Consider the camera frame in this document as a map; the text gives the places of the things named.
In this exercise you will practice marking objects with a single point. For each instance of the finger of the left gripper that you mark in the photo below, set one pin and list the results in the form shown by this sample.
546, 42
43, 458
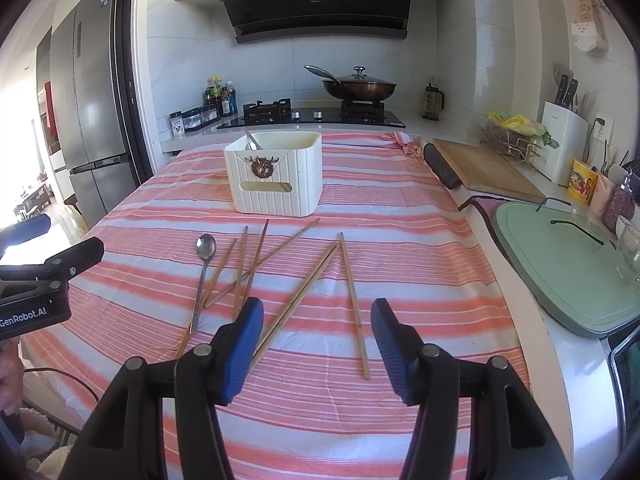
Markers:
24, 231
74, 260

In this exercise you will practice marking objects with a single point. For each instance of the wok with glass lid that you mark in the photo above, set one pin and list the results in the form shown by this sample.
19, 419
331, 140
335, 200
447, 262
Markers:
357, 87

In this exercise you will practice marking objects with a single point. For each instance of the black gas stove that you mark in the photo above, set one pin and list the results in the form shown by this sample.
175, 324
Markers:
282, 112

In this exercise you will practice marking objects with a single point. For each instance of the wooden chopstick three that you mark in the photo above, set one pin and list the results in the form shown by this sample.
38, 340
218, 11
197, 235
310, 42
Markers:
215, 296

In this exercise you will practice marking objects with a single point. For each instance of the yellow snack packet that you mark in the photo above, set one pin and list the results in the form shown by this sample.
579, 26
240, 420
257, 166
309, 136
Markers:
582, 182

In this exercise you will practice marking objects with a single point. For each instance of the cream utensil holder box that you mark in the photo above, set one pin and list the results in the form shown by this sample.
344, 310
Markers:
284, 179

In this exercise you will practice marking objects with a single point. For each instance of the white spice shaker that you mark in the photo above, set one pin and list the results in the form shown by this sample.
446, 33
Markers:
177, 125

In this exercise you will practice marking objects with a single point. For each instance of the grey refrigerator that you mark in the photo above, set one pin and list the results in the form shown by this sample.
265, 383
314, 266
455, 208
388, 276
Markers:
85, 110

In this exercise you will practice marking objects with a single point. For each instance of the black range hood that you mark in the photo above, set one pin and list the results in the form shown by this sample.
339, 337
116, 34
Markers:
257, 20

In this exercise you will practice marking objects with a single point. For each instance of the wooden chopstick one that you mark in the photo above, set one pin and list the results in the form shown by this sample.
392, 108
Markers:
207, 292

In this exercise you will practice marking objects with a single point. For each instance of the wire basket with bags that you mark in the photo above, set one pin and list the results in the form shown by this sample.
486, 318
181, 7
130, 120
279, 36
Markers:
516, 137

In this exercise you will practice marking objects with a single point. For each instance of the person's left hand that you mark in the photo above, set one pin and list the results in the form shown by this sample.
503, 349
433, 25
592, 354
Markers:
11, 376

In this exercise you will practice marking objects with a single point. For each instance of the wooden chopstick four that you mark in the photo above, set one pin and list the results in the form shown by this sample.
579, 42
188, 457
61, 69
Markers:
255, 262

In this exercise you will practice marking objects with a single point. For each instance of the white knife block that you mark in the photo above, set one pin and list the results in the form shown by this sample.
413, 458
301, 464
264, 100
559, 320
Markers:
565, 136

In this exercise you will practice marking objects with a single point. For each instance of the wooden chopstick two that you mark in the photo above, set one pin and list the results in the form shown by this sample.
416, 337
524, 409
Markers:
239, 274

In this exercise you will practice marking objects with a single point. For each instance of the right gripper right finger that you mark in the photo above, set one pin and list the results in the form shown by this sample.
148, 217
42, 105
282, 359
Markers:
509, 436

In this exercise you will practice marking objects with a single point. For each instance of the wooden chopstick five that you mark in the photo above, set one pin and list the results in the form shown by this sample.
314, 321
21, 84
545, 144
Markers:
280, 321

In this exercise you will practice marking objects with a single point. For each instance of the spice jar rack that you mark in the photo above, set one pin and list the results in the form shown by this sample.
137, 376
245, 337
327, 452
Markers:
199, 117

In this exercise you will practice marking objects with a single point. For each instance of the small steel spoon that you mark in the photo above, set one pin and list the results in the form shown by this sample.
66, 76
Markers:
205, 248

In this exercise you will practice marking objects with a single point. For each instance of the sauce bottles group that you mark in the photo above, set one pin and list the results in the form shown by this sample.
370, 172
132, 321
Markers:
221, 97

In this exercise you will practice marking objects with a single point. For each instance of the hanging wall pouch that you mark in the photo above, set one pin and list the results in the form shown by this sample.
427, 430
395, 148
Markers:
587, 26

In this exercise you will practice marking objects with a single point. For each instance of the wooden cutting board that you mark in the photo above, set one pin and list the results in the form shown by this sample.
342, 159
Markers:
479, 170

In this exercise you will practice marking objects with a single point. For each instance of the wooden chopstick seven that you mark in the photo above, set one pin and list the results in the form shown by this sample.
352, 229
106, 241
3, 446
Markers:
361, 343

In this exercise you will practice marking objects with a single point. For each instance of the large steel spoon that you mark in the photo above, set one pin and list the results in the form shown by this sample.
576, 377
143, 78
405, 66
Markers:
251, 143

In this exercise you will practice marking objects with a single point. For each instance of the pink striped tablecloth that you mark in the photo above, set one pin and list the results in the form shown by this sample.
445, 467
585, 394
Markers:
305, 411

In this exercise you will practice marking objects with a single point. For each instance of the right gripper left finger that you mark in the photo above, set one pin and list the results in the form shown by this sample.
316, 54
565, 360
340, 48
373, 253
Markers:
124, 436

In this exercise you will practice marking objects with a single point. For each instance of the dark glass kettle jar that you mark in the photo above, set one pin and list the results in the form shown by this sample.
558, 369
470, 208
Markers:
433, 102

